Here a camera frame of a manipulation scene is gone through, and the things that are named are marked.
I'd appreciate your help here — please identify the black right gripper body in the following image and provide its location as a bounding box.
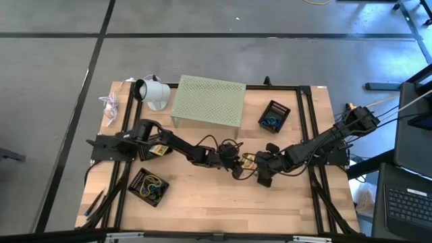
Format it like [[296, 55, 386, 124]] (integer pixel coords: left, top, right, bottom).
[[255, 143, 293, 175]]

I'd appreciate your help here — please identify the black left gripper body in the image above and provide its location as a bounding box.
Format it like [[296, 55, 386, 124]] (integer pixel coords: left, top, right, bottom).
[[202, 141, 242, 169]]

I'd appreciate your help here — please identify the black slotted plastic basket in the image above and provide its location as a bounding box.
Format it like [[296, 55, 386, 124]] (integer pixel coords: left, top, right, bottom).
[[257, 99, 292, 134], [127, 167, 170, 208]]

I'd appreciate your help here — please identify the green perforated metal shelf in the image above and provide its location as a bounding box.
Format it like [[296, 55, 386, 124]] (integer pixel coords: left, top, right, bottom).
[[169, 74, 247, 139]]

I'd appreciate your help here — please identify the yellow rubber band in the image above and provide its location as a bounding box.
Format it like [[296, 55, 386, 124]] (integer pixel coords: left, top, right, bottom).
[[140, 182, 159, 198], [139, 174, 163, 196]]

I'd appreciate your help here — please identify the black desk leg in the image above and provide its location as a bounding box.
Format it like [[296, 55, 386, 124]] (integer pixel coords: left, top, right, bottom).
[[364, 63, 432, 92]]

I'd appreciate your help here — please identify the white spot lamp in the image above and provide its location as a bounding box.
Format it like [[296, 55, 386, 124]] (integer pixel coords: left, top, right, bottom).
[[134, 78, 172, 112]]

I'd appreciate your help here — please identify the clear bag of rubber bands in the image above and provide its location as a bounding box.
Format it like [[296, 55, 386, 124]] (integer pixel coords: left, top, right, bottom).
[[354, 187, 376, 215]]

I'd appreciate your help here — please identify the dark pen blue tip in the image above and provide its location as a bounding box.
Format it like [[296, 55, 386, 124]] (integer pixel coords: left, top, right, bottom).
[[83, 188, 106, 217]]

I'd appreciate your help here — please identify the black laptop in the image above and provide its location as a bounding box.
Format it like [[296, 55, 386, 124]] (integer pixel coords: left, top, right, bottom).
[[371, 162, 432, 242]]

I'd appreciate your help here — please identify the black monitor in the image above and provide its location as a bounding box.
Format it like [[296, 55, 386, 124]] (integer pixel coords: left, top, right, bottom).
[[392, 80, 432, 179]]

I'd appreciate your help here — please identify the grey chair leg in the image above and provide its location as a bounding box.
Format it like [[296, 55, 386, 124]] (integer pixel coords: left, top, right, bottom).
[[0, 136, 27, 163]]

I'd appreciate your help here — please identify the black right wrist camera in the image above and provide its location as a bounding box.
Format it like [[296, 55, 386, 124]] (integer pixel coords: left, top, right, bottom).
[[257, 173, 274, 188]]

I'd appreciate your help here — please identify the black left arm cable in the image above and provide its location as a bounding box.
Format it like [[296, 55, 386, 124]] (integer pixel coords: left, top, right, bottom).
[[194, 134, 244, 159]]

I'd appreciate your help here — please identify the black aluminium table frame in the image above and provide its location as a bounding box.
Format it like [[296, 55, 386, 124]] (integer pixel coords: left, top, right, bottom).
[[76, 82, 364, 237]]

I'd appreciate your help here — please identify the black camera crossbar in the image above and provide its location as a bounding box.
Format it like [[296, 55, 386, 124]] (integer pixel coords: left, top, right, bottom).
[[0, 227, 432, 243]]

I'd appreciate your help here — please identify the black desk frame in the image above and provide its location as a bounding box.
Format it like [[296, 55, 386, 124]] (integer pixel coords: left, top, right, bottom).
[[393, 0, 432, 65]]

